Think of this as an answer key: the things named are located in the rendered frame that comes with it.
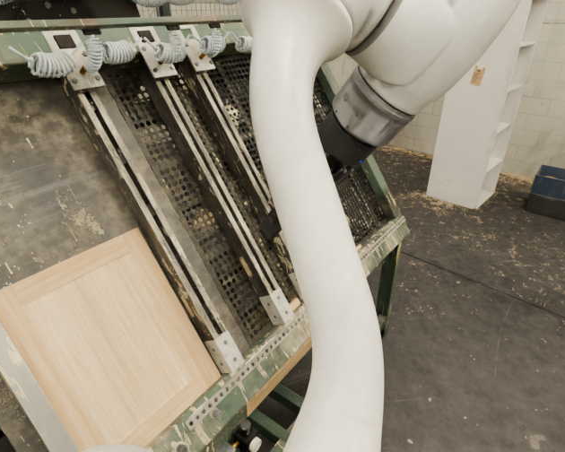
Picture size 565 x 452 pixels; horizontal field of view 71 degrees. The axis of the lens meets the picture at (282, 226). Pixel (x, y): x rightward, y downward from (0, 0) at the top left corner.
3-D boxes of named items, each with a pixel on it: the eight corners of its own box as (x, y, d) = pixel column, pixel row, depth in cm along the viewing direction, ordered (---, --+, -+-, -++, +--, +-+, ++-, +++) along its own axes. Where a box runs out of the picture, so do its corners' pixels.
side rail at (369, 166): (380, 223, 234) (395, 218, 227) (294, 52, 224) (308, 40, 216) (386, 219, 240) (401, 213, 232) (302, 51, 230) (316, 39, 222)
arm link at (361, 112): (343, 57, 45) (314, 99, 49) (391, 115, 42) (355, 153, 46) (386, 67, 51) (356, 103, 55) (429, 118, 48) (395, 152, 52)
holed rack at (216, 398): (189, 430, 118) (190, 430, 117) (184, 422, 117) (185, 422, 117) (404, 220, 233) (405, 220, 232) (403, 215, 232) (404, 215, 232)
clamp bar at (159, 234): (216, 377, 133) (260, 377, 116) (33, 50, 122) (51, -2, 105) (237, 358, 140) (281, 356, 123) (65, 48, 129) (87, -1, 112)
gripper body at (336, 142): (360, 106, 54) (321, 152, 60) (320, 101, 48) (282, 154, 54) (392, 146, 52) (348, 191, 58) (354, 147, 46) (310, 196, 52)
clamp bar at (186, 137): (270, 327, 153) (314, 322, 136) (117, 44, 142) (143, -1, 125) (285, 314, 160) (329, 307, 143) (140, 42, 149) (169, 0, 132)
